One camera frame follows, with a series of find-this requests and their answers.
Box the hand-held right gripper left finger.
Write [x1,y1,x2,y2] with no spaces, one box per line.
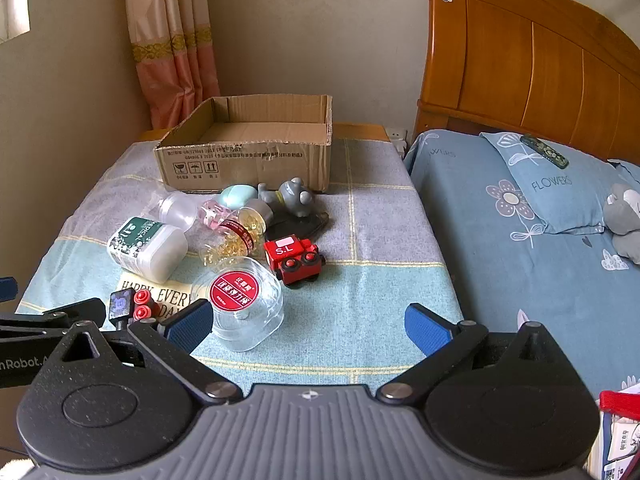
[31,299,245,408]

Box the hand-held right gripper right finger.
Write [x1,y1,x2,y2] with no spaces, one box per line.
[377,302,587,406]

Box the blue and red toy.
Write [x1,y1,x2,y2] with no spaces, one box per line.
[109,287,154,324]

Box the clear round red-label container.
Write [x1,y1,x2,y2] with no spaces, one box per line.
[191,256,285,354]

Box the green and white bottle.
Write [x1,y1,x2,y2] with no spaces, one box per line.
[106,216,189,284]

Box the clear plastic bottle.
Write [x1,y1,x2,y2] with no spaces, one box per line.
[158,191,200,235]

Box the red toy train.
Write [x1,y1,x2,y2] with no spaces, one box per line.
[263,235,327,289]

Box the mint egg-shaped case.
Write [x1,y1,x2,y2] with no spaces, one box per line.
[220,185,260,210]

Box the grey toy figure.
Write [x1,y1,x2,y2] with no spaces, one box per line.
[257,177,316,220]

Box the cardboard box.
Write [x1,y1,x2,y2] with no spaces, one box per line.
[152,94,334,196]

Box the blue floral bed sheet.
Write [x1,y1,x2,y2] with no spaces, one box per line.
[402,129,640,397]

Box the black flat object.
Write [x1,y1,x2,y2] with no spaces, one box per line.
[264,210,330,242]

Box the blue floral pillow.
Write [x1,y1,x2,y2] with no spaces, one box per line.
[606,158,640,192]
[479,131,633,235]

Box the wooden nightstand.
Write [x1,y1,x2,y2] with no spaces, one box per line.
[139,122,392,144]

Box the dark patterned case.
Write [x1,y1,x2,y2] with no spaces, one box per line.
[519,133,570,169]

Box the grey plush toy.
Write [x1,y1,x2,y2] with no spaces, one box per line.
[602,183,640,265]

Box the wooden bed headboard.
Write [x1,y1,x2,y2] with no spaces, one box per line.
[412,0,640,167]

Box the pink curtain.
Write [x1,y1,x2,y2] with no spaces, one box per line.
[122,0,222,131]

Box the white bag with red strap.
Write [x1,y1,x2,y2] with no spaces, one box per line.
[585,379,640,480]

